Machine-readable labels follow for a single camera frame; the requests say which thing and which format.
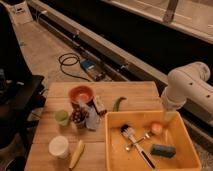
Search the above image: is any red bowl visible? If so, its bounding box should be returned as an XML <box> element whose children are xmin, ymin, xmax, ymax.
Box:
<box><xmin>69</xmin><ymin>85</ymin><xmax>94</xmax><ymax>104</ymax></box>

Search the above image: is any dotted dark cup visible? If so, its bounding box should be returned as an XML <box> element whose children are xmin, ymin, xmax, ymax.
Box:
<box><xmin>71</xmin><ymin>109</ymin><xmax>87</xmax><ymax>129</ymax></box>

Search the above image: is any small brown box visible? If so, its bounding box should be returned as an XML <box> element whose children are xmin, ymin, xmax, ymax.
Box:
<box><xmin>93</xmin><ymin>96</ymin><xmax>107</xmax><ymax>115</ymax></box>

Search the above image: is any yellow plastic bin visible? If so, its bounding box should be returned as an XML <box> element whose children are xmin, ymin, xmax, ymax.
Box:
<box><xmin>105</xmin><ymin>111</ymin><xmax>201</xmax><ymax>171</ymax></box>

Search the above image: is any clear plastic bag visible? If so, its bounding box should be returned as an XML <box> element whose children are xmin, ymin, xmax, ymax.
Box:
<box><xmin>79</xmin><ymin>101</ymin><xmax>100</xmax><ymax>131</ymax></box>

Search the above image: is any black side furniture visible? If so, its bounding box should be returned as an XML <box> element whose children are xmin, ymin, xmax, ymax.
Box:
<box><xmin>0</xmin><ymin>3</ymin><xmax>47</xmax><ymax>151</ymax></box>

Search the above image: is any green cup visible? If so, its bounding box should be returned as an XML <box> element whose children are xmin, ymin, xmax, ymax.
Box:
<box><xmin>54</xmin><ymin>110</ymin><xmax>69</xmax><ymax>126</ymax></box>

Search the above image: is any dish brush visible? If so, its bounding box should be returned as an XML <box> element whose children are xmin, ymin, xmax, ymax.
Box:
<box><xmin>120</xmin><ymin>124</ymin><xmax>155</xmax><ymax>170</ymax></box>

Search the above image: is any blue box device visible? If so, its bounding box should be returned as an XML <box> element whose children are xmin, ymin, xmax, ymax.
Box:
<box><xmin>80</xmin><ymin>59</ymin><xmax>95</xmax><ymax>70</ymax></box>

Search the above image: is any blue green sponge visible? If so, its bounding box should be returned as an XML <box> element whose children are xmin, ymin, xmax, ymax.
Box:
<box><xmin>150</xmin><ymin>144</ymin><xmax>176</xmax><ymax>158</ymax></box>

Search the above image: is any white cup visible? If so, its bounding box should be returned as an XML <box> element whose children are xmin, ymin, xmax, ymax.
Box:
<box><xmin>48</xmin><ymin>136</ymin><xmax>69</xmax><ymax>159</ymax></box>

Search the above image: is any peach toy fruit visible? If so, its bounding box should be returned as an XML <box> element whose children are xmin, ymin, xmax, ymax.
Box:
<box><xmin>151</xmin><ymin>122</ymin><xmax>163</xmax><ymax>135</ymax></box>

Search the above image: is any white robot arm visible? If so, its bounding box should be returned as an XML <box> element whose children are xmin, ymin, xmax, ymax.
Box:
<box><xmin>161</xmin><ymin>62</ymin><xmax>213</xmax><ymax>116</ymax></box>

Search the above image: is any metal spoon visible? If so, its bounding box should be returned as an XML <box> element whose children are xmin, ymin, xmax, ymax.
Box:
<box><xmin>125</xmin><ymin>132</ymin><xmax>154</xmax><ymax>151</ymax></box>

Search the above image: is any black coiled cable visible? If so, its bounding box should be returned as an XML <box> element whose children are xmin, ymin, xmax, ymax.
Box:
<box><xmin>58</xmin><ymin>52</ymin><xmax>93</xmax><ymax>83</ymax></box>

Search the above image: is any white floor box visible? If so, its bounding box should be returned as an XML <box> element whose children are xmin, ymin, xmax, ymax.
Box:
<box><xmin>10</xmin><ymin>1</ymin><xmax>33</xmax><ymax>26</ymax></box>

